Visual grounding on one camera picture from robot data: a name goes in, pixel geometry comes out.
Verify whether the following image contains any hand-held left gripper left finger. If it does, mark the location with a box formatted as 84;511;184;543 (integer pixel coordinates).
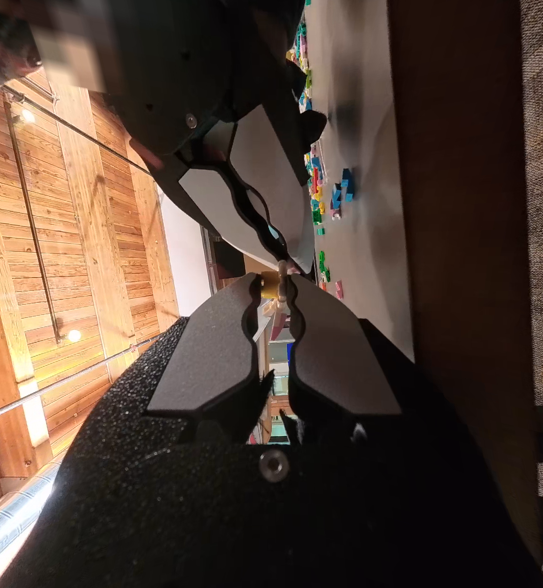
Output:
146;272;260;420

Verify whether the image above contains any brown conduit pipe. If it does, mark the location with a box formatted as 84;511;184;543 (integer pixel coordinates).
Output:
2;99;65;345

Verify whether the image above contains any small lego figure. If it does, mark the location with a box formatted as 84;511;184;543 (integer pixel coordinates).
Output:
259;259;296;341

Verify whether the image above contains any silver air duct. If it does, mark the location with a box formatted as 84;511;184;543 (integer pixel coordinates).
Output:
0;459;63;559

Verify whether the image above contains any thin steel rod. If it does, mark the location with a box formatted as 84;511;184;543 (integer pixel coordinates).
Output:
2;84;157;175
0;334;164;425

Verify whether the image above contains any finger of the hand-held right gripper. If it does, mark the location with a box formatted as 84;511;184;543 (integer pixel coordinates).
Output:
205;104;317;276
178;164;287;273

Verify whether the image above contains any pile of assorted lego bricks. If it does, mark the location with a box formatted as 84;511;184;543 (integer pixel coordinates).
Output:
286;0;328;226

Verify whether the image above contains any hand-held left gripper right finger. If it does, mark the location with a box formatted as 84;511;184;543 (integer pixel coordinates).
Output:
288;274;402;418

